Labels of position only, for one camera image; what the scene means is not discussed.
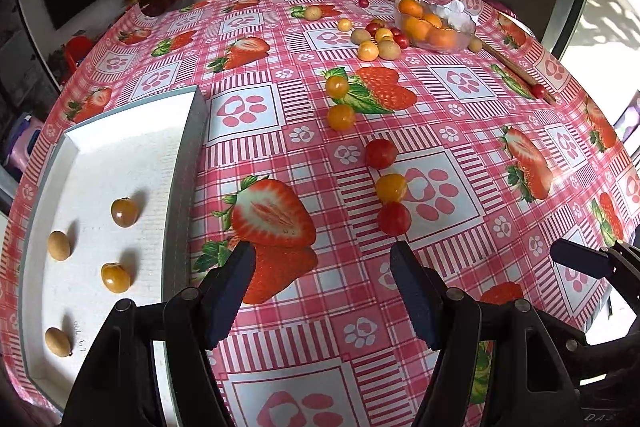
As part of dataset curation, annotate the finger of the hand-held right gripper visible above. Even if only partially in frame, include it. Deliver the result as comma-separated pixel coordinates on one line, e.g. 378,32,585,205
550,239,640,308

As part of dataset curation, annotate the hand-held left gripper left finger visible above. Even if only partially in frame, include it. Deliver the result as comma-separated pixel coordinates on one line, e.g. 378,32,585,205
62,241,257,427

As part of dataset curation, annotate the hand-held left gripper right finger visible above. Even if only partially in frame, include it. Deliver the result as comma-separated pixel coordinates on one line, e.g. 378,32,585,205
390,241,589,427

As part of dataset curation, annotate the white foam tray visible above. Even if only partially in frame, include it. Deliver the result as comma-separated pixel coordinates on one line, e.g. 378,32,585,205
18,85,209,427

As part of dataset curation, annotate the brownish orange cherry tomato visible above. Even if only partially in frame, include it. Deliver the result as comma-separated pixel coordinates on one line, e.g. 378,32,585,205
110,198,139,229

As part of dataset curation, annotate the strawberry print pink tablecloth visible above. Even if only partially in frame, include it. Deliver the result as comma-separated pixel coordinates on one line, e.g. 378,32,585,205
0,0,640,427

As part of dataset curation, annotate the long wooden stick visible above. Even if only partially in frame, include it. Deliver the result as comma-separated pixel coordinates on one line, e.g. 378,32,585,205
366,0,557,105

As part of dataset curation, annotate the yellow cherry tomato green stem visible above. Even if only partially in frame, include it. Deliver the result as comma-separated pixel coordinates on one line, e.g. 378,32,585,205
322,68,350,99

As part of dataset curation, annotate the clear glass bowl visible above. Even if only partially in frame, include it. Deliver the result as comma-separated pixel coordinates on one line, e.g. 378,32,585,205
393,0,478,54

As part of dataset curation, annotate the purple plastic stool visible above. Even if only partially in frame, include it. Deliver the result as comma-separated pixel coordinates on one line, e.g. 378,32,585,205
2,114,43,172

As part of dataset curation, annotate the white crumpled tissue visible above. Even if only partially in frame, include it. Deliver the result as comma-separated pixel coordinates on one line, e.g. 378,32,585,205
431,1,476,34

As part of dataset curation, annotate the red plastic stool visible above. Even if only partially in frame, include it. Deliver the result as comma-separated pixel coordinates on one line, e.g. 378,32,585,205
61,36,97,72

